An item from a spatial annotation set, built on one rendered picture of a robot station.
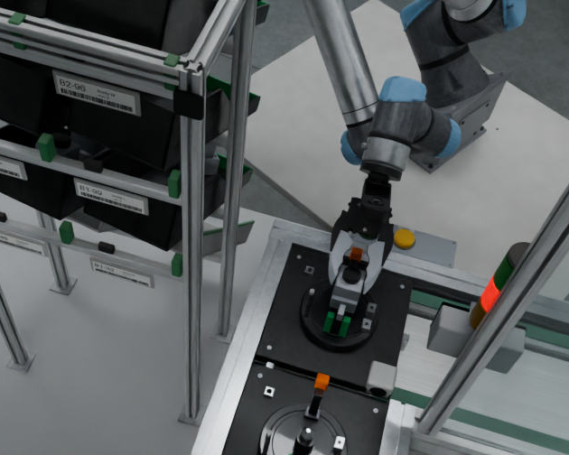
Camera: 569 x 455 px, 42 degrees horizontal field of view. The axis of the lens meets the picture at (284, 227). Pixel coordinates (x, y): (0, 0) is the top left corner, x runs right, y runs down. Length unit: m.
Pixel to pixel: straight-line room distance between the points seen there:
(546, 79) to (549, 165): 1.68
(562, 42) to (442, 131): 2.49
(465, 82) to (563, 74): 1.96
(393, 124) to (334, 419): 0.49
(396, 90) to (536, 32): 2.56
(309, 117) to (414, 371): 0.70
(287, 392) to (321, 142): 0.69
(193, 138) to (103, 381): 0.74
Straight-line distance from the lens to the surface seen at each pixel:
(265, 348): 1.29
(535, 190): 1.80
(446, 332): 1.06
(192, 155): 0.75
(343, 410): 1.26
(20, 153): 0.88
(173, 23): 0.74
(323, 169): 1.68
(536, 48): 3.68
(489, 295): 0.98
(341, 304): 1.24
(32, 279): 1.51
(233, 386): 1.26
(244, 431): 1.22
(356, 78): 1.37
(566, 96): 3.49
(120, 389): 1.38
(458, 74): 1.66
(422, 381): 1.37
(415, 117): 1.26
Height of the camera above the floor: 2.11
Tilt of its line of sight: 53 degrees down
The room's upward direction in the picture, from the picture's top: 10 degrees clockwise
